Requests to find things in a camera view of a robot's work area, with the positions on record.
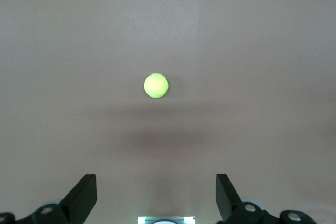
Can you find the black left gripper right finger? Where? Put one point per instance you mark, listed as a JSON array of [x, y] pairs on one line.
[[233, 205]]

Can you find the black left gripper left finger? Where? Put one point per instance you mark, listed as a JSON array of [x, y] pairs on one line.
[[76, 203]]

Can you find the yellow-green tennis ball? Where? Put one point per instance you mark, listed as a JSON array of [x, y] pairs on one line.
[[156, 85]]

